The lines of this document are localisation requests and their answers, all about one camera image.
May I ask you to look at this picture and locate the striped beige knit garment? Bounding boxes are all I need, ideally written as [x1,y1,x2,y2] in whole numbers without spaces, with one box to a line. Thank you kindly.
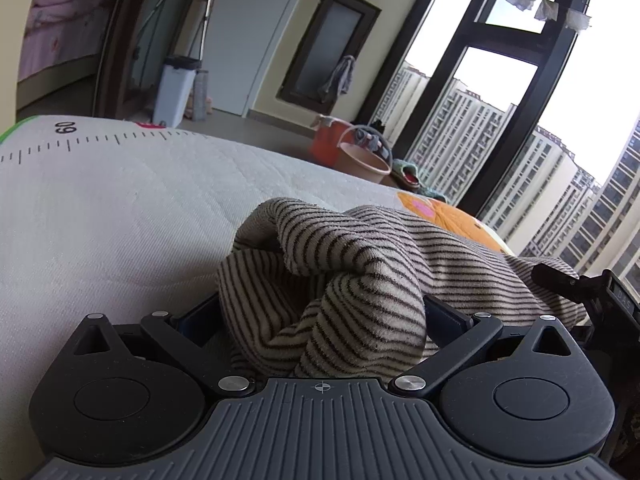
[217,198,586,380]

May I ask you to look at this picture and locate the green knit slippers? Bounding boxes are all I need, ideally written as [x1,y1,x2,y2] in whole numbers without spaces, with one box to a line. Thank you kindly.
[390,158,448,204]

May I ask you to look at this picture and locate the pink plastic basin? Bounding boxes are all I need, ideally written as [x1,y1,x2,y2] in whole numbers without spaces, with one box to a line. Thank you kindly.
[334,125,393,183]

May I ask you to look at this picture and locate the orange plastic bucket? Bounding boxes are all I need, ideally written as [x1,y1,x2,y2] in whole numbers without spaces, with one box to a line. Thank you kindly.
[309,114,352,168]

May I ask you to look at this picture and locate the mop pole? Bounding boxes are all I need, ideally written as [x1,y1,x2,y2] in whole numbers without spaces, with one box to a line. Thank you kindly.
[188,0,212,58]

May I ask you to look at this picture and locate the pink floral bedding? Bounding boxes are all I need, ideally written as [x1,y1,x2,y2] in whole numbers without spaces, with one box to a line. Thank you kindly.
[18,0,111,80]

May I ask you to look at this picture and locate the grey cloth on window handle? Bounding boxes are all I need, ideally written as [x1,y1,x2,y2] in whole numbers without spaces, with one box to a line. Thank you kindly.
[318,55,356,102]

